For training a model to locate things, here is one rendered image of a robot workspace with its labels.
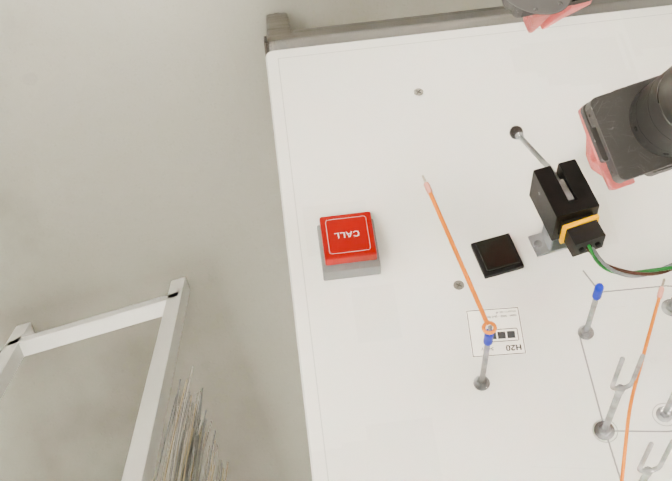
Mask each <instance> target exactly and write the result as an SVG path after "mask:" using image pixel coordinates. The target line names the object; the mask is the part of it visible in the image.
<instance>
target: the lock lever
mask: <svg viewBox="0 0 672 481"><path fill-rule="evenodd" d="M515 138H516V139H517V140H518V139H519V140H520V141H521V142H522V143H523V144H524V145H525V146H526V147H527V149H528V150H529V151H530V152H531V153H532V154H533V155H534V156H535V157H536V158H537V159H538V161H539V162H540V163H541V164H542V165H543V166H544V167H547V166H551V165H550V164H549V163H548V162H547V161H546V160H545V159H544V158H543V157H542V156H541V155H540V154H539V153H538V152H537V151H536V150H535V148H534V147H533V146H532V145H531V144H530V143H529V142H528V141H527V140H526V139H525V138H524V135H523V132H519V133H517V134H515ZM551 168H552V166H551ZM552 170H553V172H554V174H555V175H556V177H557V179H558V181H559V183H560V185H561V187H562V189H563V191H564V193H565V195H566V197H567V199H568V201H569V202H571V201H575V199H574V197H573V195H572V193H571V192H570V190H569V188H568V186H567V184H566V183H565V181H564V179H559V177H558V175H557V174H556V172H555V170H554V169H553V168H552Z"/></svg>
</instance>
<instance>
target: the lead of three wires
mask: <svg viewBox="0 0 672 481"><path fill-rule="evenodd" d="M587 247H588V249H587ZM587 247H586V250H587V251H588V252H589V253H590V254H591V256H592V257H593V259H594V261H595V262H596V263H597V264H598V265H599V266H600V267H601V268H602V269H604V270H606V271H608V272H610V273H613V274H617V275H620V276H623V277H628V278H640V277H645V276H655V275H661V274H665V273H668V272H670V271H672V263H670V264H668V265H665V266H663V267H659V268H651V269H644V270H637V271H630V270H625V269H622V268H618V267H615V266H612V265H610V264H607V263H605V262H604V260H603V259H602V258H601V257H600V255H599V254H598V252H597V251H596V249H595V248H594V247H591V245H590V244H589V245H587Z"/></svg>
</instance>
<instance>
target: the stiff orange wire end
mask: <svg viewBox="0 0 672 481"><path fill-rule="evenodd" d="M422 178H423V181H424V187H425V190H426V192H427V194H428V195H429V197H430V199H431V201H432V204H433V206H434V208H435V210H436V213H437V215H438V217H439V220H440V222H441V224H442V227H443V229H444V231H445V233H446V236H447V238H448V240H449V243H450V245H451V247H452V249H453V252H454V254H455V256H456V259H457V261H458V263H459V266H460V268H461V270H462V272H463V275H464V277H465V279H466V282H467V284H468V286H469V288H470V291H471V293H472V295H473V298H474V300H475V302H476V305H477V307H478V309H479V311H480V314H481V316H482V318H483V321H484V323H483V325H482V331H483V332H484V333H485V334H487V335H492V334H494V333H495V332H496V330H497V326H496V324H495V323H494V322H492V321H489V320H488V318H487V316H486V314H485V311H484V309H483V307H482V304H481V302H480V300H479V298H478V295H477V293H476V291H475V289H474V286H473V284H472V282H471V279H470V277H469V275H468V273H467V270H466V268H465V266H464V263H463V261H462V259H461V257H460V254H459V252H458V250H457V248H456V245H455V243H454V241H453V238H452V236H451V234H450V232H449V229H448V227H447V225H446V222H445V220H444V218H443V216H442V213H441V211H440V209H439V206H438V204H437V202H436V200H435V197H434V195H433V191H432V188H431V186H430V184H429V183H428V182H426V179H425V177H424V175H422ZM487 325H492V326H493V330H492V331H487V330H486V328H485V327H486V326H487Z"/></svg>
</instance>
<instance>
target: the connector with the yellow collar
mask: <svg viewBox="0 0 672 481"><path fill-rule="evenodd" d="M593 215H594V214H593V213H590V214H586V215H583V216H579V217H576V218H572V219H568V220H565V221H561V223H560V228H559V232H558V233H559V234H561V229H562V226H563V225H566V224H569V223H572V222H575V221H578V220H581V219H584V218H587V217H590V216H593ZM605 236H606V234H605V233H604V231H603V229H602V228H601V226H600V224H599V223H598V221H597V220H594V221H591V222H588V223H585V224H582V225H579V226H576V227H573V228H570V229H567V230H566V234H565V238H564V243H565V245H566V247H567V248H568V250H569V252H570V253H571V255H572V257H575V256H578V255H580V254H583V253H586V252H588V251H587V250H586V247H587V245H589V244H590V245H591V247H594V248H595V249H598V248H601V247H603V243H604V240H605ZM587 249H588V247H587Z"/></svg>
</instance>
